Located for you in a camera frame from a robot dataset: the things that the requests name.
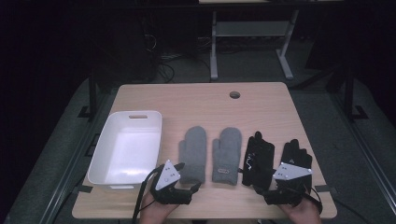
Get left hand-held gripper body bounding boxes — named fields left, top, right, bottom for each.
left=149, top=159, right=192, bottom=205

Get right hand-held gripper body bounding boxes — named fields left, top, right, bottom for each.
left=263, top=161, right=313, bottom=207

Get black glove with white print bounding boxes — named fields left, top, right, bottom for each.
left=278, top=138, right=314, bottom=188
left=241, top=131, right=276, bottom=190

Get plain grey mitten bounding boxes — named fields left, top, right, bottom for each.
left=177, top=125, right=208, bottom=185

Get white plastic bin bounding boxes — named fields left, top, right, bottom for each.
left=87, top=110, right=163, bottom=191

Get grey mitten with label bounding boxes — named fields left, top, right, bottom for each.
left=211, top=126, right=243, bottom=187

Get person's left hand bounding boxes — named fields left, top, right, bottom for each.
left=138, top=189, right=180, bottom=224

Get person's right hand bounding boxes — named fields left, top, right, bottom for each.
left=278, top=196, right=322, bottom=224

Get black metal stand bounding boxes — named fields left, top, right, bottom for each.
left=343, top=64, right=370, bottom=121
left=78, top=68, right=99, bottom=121

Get aluminium rail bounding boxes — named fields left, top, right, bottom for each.
left=330, top=92, right=396, bottom=216
left=39, top=92, right=110, bottom=224

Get black floor cables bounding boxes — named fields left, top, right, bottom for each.
left=151, top=31, right=176, bottom=84

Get white metal desk frame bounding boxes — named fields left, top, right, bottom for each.
left=209, top=8, right=300, bottom=81

